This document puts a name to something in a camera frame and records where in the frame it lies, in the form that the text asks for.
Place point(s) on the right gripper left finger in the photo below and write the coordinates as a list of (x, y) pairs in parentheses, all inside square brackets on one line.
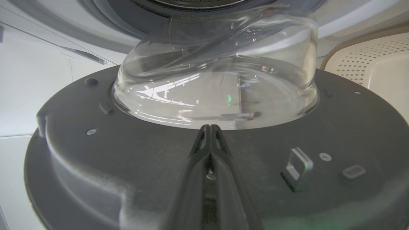
[(191, 179)]

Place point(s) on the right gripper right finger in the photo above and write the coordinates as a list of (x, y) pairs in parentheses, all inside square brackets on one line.
[(233, 191)]

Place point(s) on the round glass washing machine door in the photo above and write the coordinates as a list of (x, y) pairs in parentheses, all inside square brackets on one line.
[(127, 166)]

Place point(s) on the cream perforated laundry basket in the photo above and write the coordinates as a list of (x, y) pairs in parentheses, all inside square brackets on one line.
[(361, 60)]

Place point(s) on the white front-load washing machine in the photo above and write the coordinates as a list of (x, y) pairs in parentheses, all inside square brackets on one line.
[(351, 16)]

